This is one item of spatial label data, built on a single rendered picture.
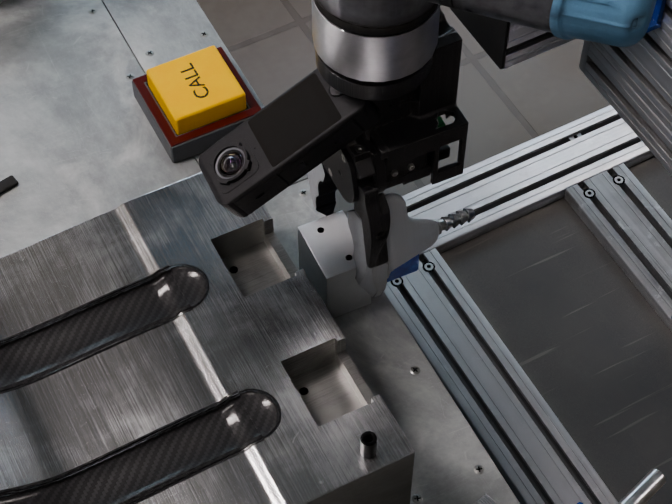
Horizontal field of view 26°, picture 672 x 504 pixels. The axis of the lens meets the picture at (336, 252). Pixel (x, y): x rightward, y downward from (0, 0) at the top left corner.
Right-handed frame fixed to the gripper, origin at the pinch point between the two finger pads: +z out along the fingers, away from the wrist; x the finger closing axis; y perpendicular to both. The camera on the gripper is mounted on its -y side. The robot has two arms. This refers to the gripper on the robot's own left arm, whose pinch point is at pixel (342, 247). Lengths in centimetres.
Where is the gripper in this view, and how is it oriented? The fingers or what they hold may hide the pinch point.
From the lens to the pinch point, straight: 103.3
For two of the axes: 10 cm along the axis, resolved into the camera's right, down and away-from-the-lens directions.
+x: -4.2, -7.4, 5.3
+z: 0.0, 5.8, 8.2
